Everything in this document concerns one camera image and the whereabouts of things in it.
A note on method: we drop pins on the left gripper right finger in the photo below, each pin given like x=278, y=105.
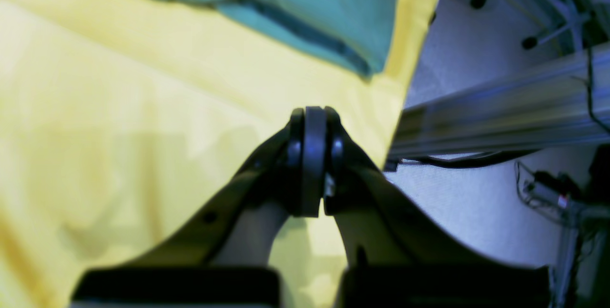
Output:
x=380, y=226

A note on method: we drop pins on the orange table cloth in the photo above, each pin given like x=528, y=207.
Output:
x=121, y=118

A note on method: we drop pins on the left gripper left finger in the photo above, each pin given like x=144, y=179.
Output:
x=285, y=176

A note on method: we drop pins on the aluminium table frame rail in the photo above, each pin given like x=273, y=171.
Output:
x=562, y=102

